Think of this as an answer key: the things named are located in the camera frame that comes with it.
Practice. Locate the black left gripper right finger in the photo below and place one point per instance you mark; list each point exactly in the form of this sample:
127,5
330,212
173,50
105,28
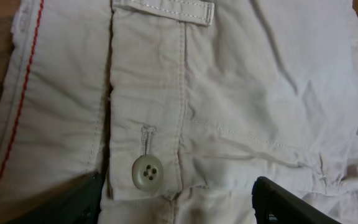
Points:
274,204

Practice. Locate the beige cotton shorts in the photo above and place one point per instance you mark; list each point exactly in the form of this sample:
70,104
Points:
181,106

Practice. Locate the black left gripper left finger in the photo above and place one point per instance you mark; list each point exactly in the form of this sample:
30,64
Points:
78,205

